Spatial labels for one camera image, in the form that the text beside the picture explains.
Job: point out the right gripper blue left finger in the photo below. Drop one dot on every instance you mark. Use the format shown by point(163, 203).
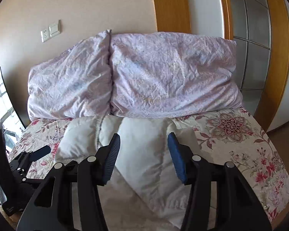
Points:
point(50, 207)

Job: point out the white wall light switch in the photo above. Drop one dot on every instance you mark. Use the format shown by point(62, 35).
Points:
point(54, 29)

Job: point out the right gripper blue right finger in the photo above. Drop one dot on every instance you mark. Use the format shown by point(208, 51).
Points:
point(238, 207)

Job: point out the floral quilted bedspread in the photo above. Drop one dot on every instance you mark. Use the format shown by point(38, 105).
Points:
point(227, 135)

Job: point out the large flat screen television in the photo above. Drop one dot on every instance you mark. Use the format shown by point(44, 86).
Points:
point(12, 125)

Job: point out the white wall power socket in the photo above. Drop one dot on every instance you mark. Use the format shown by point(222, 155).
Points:
point(45, 35)

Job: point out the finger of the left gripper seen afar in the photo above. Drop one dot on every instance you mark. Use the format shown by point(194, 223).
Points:
point(38, 154)

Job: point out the frosted glass sliding door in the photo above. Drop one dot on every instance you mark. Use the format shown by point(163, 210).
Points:
point(252, 34)

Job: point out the beige puffer down jacket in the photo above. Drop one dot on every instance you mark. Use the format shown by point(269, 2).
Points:
point(144, 192)

